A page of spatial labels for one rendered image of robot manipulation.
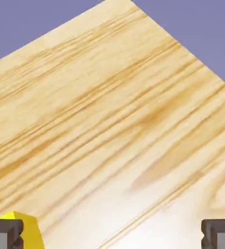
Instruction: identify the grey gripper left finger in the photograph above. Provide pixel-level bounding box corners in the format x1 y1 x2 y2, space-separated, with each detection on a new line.
0 218 25 249

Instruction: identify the small yellow cube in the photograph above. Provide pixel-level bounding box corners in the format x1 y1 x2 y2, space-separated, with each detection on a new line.
0 211 45 249

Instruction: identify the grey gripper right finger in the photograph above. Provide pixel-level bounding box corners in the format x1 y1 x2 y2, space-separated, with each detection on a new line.
201 218 225 249

